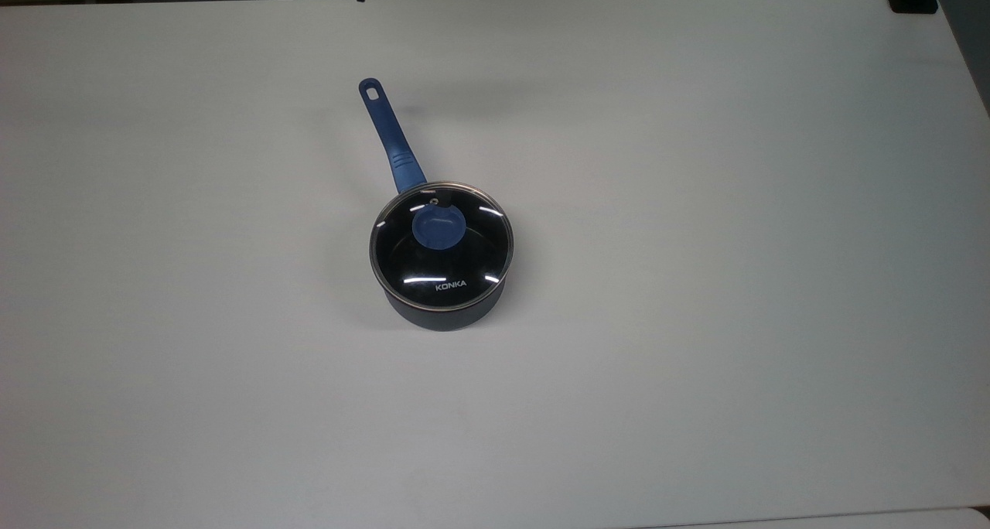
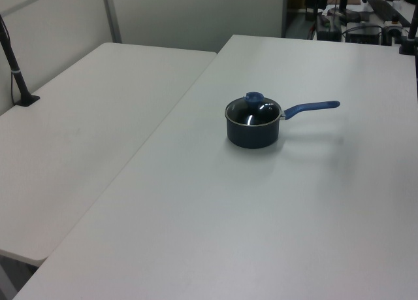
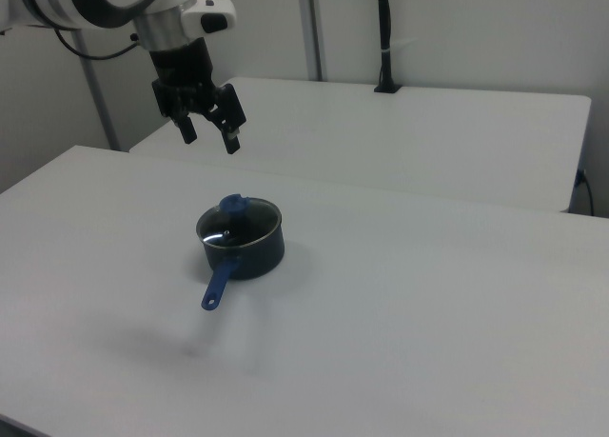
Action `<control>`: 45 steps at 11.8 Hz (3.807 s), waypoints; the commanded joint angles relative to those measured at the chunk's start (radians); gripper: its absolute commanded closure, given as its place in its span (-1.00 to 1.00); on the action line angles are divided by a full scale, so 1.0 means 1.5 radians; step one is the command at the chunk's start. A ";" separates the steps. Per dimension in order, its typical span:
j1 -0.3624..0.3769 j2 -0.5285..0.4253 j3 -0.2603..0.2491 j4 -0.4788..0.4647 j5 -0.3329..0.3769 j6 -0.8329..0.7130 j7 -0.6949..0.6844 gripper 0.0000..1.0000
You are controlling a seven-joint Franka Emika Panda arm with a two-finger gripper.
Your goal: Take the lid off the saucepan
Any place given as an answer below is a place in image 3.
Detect grey partition post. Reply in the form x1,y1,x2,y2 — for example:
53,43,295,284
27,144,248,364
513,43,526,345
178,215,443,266
74,27,121,151
298,0,330,82

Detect dark saucepan with blue handle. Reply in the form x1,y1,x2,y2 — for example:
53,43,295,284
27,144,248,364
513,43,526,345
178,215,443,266
195,203,286,311

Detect black wall cable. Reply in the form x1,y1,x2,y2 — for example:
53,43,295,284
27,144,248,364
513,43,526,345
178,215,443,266
574,169,597,217

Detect glass lid with blue knob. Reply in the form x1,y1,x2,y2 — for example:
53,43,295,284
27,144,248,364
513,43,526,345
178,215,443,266
196,193,282,249

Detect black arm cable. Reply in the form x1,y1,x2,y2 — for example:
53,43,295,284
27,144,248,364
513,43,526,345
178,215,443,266
51,26,144,61

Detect black pole with white tape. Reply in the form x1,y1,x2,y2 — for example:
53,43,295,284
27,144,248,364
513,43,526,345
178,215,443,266
373,0,403,94

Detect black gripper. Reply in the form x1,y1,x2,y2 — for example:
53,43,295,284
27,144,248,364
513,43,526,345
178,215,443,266
148,37,248,156

